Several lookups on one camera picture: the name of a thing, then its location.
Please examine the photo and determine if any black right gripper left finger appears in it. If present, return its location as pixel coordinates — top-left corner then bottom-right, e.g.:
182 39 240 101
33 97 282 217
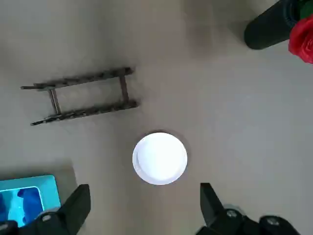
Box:
0 184 91 235

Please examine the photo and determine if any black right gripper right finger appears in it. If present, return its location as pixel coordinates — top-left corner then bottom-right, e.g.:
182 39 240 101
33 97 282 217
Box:
195 182 303 235

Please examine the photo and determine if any blue square rag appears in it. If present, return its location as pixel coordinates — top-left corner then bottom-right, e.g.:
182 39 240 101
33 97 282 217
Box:
16 187 43 218

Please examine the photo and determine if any white round plate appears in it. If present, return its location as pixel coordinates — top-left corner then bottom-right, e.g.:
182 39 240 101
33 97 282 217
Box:
132 132 188 186

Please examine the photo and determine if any cyan plastic box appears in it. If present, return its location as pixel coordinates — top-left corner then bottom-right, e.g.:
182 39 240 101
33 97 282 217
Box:
0 174 61 228

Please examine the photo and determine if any dark wooden dish rack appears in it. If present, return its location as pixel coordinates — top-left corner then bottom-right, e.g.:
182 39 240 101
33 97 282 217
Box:
21 67 140 127

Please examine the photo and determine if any red artificial rose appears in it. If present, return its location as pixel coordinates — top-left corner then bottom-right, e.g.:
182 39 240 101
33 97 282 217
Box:
288 0 313 65

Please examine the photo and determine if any black cylindrical vase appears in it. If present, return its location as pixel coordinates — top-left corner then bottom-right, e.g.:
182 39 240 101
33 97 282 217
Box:
244 0 304 51

